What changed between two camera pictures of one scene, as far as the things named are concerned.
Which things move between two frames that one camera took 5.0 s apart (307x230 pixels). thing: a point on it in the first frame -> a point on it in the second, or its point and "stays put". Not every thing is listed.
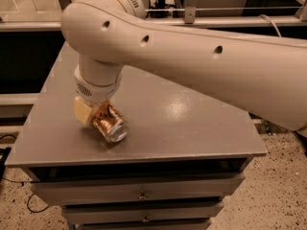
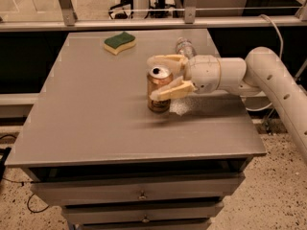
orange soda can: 110,122 -> 157,77
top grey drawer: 59,192 stays put
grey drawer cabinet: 183,155 stays put
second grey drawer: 135,213 stays put
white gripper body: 94,92 -> 203,73
